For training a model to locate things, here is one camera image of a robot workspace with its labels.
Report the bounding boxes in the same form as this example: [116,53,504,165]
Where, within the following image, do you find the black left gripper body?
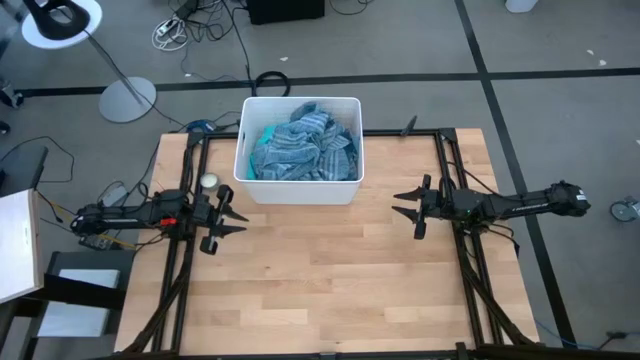
[193,184,235,256]

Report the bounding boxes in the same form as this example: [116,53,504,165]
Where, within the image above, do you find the blue striped towel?
[249,102,360,182]

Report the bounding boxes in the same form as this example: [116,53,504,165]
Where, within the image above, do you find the teal cloth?
[246,124,277,181]

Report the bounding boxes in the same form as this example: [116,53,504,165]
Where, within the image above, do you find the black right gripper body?
[413,173,454,241]

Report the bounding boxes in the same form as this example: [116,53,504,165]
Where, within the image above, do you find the white plastic laundry basket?
[233,96,365,206]

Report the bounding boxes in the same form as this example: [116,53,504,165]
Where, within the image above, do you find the black ring-shaped device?
[23,0,92,42]

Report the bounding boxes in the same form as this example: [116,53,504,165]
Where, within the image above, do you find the white container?
[504,0,539,14]

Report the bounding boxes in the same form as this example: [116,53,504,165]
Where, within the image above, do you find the black coiled cable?
[251,70,292,98]

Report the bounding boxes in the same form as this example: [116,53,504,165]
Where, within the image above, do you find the black chair seat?
[0,144,49,199]

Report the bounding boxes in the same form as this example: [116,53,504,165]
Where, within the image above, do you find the white board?
[0,188,46,305]

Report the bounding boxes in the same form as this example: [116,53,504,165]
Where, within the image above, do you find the grey caster wheel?
[609,197,640,223]

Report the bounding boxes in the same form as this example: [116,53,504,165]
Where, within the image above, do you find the white round floor stand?
[21,0,158,124]

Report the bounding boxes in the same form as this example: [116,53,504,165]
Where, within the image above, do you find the blue cable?
[534,319,602,351]

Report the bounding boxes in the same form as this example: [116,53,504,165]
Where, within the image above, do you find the black aluminium frame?
[119,127,542,360]

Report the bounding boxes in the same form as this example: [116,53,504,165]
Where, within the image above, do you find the small grey box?
[99,183,129,207]

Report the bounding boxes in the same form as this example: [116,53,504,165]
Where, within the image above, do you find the black shelf unit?
[19,249,137,360]

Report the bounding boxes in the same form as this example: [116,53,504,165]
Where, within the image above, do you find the black box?
[246,0,326,26]

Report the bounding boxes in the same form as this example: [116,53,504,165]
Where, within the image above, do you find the white power strip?
[152,17,189,52]

